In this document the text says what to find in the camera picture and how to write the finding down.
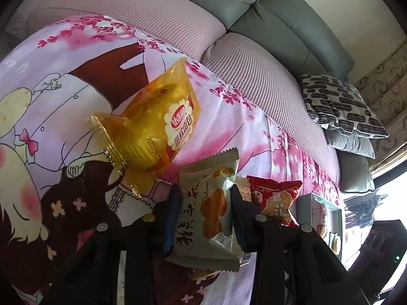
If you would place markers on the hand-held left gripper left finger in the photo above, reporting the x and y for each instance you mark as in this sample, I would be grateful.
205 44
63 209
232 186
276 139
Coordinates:
168 228

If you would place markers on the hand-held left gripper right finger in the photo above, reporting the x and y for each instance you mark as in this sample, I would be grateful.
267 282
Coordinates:
246 225

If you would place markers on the beige biscuit packet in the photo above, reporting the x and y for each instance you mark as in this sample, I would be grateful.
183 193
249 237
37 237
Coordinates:
206 209

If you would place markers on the teal-rimmed cardboard box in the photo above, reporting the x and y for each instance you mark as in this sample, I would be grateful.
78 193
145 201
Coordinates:
308 209

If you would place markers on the cream long pastry packet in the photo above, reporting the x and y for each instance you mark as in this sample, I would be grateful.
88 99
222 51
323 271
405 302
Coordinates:
243 192

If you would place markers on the red cartoon snack packet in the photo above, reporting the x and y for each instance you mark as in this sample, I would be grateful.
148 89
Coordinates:
273 197

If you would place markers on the yellow bread packet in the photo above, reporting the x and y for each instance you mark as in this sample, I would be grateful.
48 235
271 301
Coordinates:
149 127

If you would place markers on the grey pillow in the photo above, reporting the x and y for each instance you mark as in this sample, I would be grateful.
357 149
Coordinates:
349 143

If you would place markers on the pink knitted sofa cover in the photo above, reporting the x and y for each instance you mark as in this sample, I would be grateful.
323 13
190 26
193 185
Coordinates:
270 85
127 6

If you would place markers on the black and white patterned pillow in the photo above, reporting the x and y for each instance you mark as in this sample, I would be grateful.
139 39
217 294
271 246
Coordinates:
340 104

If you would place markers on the printed cartoon blanket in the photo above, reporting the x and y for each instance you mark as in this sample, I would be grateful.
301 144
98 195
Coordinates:
95 79

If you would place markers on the grey sofa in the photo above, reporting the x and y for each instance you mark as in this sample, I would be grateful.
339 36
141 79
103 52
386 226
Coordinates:
270 12

